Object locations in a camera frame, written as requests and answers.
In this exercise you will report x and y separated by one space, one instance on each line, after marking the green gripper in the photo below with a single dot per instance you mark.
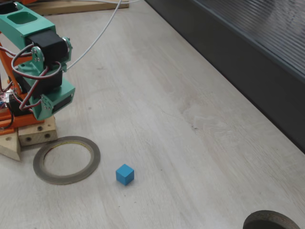
62 105

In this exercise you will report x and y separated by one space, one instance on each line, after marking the blue cube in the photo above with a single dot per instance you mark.
124 175

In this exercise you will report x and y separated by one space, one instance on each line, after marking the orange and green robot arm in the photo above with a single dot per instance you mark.
23 26

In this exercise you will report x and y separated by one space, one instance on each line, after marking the wooden base block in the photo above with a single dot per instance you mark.
35 138

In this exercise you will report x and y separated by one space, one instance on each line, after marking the pale wooden wedge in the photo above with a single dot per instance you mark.
9 148

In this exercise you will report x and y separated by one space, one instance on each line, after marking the flat wooden plank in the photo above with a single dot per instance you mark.
71 8

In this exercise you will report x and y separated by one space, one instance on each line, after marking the grey frosted desk partition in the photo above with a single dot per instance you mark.
238 59

